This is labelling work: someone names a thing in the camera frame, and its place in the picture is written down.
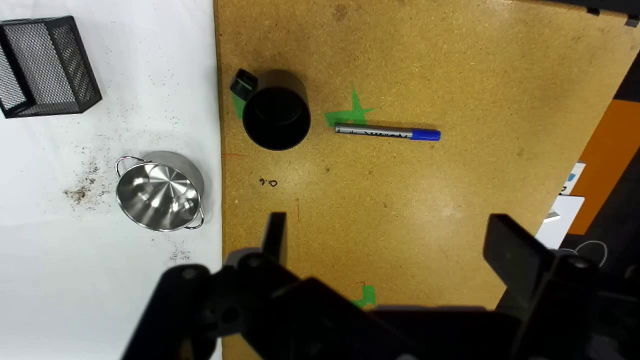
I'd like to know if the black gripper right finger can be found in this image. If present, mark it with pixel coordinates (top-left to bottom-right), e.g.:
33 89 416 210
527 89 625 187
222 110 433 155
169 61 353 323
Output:
483 213 553 299

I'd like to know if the small steel pot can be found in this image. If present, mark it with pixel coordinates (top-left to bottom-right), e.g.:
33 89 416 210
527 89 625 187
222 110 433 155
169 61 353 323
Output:
114 150 206 232

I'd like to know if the black cup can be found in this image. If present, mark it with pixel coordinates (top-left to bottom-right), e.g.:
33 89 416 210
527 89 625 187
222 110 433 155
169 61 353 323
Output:
230 68 311 150

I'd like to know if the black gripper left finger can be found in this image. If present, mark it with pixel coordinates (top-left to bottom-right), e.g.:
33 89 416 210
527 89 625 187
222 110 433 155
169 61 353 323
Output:
262 211 285 262

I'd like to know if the blue capped marker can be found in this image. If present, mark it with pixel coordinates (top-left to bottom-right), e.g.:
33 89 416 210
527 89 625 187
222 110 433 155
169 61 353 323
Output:
334 124 441 141

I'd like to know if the black mesh basket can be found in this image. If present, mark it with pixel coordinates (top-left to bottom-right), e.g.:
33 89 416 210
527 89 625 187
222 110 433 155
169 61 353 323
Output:
0 15 102 118

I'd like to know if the white cloth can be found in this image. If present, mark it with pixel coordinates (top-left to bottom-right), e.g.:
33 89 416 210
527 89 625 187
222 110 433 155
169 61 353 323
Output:
0 0 222 360

